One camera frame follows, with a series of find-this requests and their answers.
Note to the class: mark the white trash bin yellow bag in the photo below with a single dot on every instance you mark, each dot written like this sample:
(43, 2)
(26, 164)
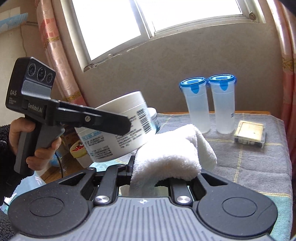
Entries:
(77, 150)

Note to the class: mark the tall clear container blue lid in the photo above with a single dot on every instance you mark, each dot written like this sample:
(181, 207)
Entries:
(196, 109)

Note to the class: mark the white round jar green label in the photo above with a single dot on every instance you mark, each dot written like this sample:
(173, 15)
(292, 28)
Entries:
(111, 146)

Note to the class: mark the tall clear container crown mark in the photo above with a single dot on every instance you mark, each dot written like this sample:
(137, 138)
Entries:
(223, 109)

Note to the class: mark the person's left hand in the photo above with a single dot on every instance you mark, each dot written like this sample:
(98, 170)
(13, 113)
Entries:
(20, 126)

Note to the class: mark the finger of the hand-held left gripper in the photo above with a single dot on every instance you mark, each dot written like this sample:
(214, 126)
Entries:
(111, 122)

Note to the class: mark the grey and teal checked tablecloth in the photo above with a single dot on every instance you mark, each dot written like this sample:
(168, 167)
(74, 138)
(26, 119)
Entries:
(254, 166)

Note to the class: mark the white lidded wipes tub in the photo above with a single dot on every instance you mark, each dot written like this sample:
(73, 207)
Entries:
(153, 120)

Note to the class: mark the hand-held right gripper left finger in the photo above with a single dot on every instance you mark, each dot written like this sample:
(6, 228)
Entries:
(113, 178)

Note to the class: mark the person's left forearm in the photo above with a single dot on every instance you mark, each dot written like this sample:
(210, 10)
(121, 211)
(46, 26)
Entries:
(4, 162)

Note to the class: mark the white fluffy towel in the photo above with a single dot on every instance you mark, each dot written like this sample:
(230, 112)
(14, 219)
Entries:
(171, 153)

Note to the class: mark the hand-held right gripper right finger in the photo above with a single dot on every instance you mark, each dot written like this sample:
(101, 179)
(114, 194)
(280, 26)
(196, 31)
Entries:
(177, 187)

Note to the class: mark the window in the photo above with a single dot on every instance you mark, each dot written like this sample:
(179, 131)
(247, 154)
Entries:
(111, 23)

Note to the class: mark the clear box with yellow board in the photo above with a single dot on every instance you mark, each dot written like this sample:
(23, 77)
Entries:
(251, 132)

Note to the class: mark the light blue printed pillow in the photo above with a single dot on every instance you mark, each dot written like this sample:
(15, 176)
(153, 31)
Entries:
(30, 185)

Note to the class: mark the person's grey fleece garment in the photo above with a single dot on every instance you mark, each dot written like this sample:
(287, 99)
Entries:
(4, 227)

